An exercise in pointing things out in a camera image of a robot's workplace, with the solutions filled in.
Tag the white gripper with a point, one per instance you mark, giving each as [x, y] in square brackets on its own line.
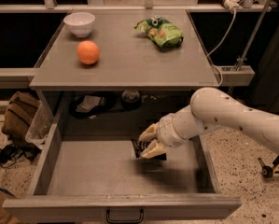
[167, 131]

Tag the black rxbar chocolate wrapper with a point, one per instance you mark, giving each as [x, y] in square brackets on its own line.
[140, 146]

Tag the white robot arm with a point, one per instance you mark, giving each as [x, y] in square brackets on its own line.
[208, 110]

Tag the grey open drawer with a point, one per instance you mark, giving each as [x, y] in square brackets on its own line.
[88, 166]

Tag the grey counter cabinet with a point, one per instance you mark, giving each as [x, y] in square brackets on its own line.
[128, 59]

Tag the dark round can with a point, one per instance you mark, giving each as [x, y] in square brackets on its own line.
[131, 100]

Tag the dark bag with paper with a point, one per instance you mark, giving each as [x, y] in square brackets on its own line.
[89, 105]

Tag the green chip bag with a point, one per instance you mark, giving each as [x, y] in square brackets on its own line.
[160, 31]

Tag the orange fruit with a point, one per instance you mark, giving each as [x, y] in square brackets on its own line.
[88, 52]

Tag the clear plastic bin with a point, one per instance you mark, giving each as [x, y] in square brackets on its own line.
[38, 131]

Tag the black wheeled cart base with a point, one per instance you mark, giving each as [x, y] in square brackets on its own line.
[269, 171]

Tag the white ceramic bowl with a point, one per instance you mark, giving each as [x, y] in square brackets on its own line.
[80, 24]

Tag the brown backpack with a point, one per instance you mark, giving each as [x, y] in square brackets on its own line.
[19, 115]

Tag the black drawer handle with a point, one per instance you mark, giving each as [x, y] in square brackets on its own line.
[123, 217]

